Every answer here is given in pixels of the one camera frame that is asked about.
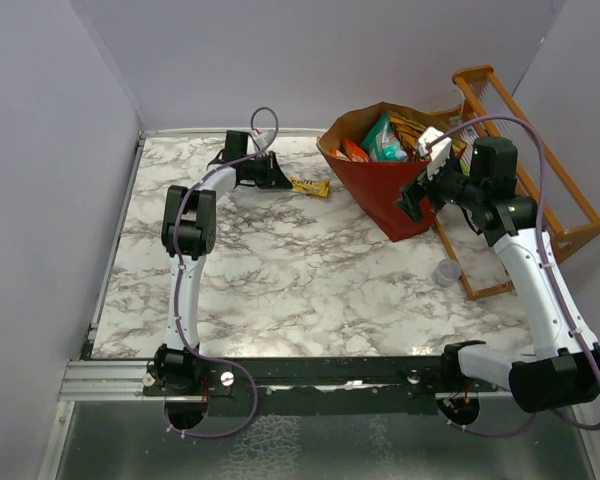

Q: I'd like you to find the small purple lidded cup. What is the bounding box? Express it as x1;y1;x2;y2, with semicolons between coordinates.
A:
431;258;462;287

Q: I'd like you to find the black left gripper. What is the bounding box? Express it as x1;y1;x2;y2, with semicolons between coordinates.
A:
241;150;292;189

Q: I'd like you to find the teal Fox's mint candy bag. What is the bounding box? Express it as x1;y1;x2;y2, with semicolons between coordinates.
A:
361;113;408;162

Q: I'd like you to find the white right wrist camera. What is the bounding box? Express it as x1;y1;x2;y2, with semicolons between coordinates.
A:
416;127;452;180

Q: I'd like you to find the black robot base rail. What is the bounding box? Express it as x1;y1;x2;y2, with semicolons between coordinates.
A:
143;347;496;417

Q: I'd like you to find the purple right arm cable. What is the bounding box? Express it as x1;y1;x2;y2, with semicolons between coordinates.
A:
427;115;600;439

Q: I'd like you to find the yellow Kettle honey dijon bag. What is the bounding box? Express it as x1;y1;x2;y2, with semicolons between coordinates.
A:
388;111;426;161

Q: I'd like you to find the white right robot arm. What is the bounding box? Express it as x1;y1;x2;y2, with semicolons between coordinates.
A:
396;128;600;413

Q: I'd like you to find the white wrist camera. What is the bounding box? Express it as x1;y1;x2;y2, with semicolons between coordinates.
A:
251;130;276;151
416;127;452;180

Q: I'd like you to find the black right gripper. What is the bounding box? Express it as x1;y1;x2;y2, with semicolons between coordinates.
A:
395;152;485;222

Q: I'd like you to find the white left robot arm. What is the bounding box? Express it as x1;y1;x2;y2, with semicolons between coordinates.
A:
152;130;292;395

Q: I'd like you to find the orange Fox's fruits candy bag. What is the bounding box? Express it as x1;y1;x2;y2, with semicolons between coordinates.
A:
331;148;350;161

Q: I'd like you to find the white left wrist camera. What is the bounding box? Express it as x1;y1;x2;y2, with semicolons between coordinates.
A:
251;130;276;151

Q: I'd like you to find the yellow M&M's packet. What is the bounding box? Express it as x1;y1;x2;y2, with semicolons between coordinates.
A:
291;176;330;198

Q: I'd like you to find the orange wooden rack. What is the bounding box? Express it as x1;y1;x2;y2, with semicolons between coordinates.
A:
436;65;600;300

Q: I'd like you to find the red brown paper bag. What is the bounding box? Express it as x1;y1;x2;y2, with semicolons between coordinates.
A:
317;102;461;242

